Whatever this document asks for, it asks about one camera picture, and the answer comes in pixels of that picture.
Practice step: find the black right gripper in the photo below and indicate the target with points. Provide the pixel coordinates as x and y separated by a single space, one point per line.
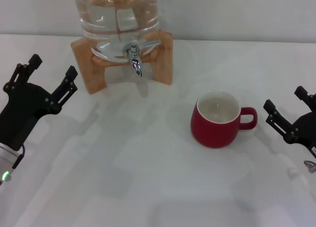
307 130

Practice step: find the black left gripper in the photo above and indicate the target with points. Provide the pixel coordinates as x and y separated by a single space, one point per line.
24 106

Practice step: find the red ceramic cup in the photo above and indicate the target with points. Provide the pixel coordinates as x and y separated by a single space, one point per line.
212 135

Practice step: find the chrome faucet with lever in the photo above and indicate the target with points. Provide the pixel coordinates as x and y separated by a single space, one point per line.
134 56

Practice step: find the glass water dispenser jar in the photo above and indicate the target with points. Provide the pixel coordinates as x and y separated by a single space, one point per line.
111 14

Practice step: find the wooden dispenser stand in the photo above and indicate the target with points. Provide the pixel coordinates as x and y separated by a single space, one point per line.
163 64

